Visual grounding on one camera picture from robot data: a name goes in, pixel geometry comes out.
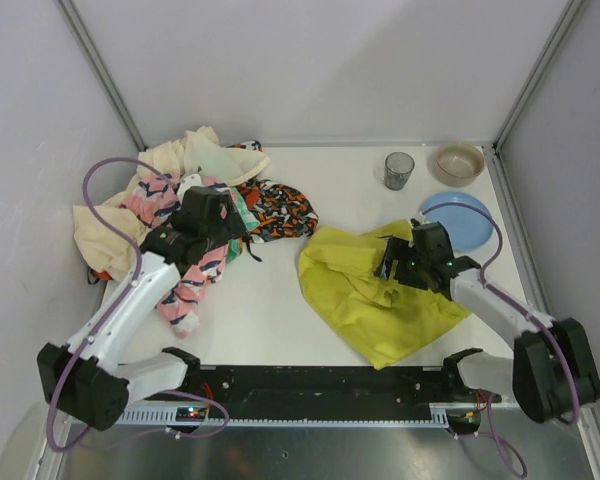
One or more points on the pink patterned cloth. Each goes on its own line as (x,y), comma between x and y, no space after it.
(153,201)

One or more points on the light blue plate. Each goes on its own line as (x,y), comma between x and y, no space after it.
(458,213)

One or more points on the beige ceramic bowl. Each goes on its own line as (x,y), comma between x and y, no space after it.
(458,164)

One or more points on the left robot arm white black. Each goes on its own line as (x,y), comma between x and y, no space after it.
(86,378)

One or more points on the grey cable duct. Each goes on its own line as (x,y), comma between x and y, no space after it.
(366,413)

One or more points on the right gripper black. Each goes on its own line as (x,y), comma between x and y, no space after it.
(392,261)

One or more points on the dark glass cup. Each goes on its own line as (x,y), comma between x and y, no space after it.
(398,167)

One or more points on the cream yellow cloth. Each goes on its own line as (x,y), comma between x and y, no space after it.
(110,256)

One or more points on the yellow green cloth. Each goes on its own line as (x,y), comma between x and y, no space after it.
(383,321)

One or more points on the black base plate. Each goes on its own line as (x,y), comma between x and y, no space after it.
(330,385)

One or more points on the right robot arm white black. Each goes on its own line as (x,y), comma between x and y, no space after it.
(551,373)

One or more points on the orange black patterned cloth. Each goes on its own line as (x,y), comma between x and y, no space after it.
(282,210)

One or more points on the mint green cloth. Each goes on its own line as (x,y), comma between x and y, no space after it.
(240,215)

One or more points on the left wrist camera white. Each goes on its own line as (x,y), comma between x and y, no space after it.
(187,182)

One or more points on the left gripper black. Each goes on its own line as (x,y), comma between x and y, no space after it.
(235,226)

